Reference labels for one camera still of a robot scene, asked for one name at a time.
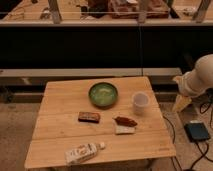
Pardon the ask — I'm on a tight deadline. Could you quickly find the black floor cable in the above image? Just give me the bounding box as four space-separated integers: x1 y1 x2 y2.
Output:
162 99 213 171

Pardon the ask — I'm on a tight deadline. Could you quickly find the green ceramic bowl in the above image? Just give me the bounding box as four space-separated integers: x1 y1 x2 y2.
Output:
88 82 118 107

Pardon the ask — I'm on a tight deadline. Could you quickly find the white ceramic cup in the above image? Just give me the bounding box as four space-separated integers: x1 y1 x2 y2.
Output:
132 91 150 115

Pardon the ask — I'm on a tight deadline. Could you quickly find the cluttered wooden shelf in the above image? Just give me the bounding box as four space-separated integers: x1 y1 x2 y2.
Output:
0 0 213 26

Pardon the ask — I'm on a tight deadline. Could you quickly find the light wooden table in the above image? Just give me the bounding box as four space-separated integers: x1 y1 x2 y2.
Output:
25 77 176 169

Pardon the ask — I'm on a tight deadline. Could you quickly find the white flat card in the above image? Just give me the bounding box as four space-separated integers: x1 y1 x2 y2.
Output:
115 125 135 135

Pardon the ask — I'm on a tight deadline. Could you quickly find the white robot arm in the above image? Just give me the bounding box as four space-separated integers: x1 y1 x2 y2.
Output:
172 54 213 112

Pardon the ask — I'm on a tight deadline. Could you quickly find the long metal rail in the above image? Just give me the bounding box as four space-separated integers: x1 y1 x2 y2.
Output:
0 68 182 77

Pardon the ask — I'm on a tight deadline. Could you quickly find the brown rectangular block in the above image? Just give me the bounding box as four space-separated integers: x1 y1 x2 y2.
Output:
78 112 100 123

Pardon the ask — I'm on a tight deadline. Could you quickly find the black power box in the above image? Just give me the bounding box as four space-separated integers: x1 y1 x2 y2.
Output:
184 123 211 142

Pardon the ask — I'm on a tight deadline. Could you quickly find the white plastic bottle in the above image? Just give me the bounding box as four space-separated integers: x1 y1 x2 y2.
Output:
65 142 106 166

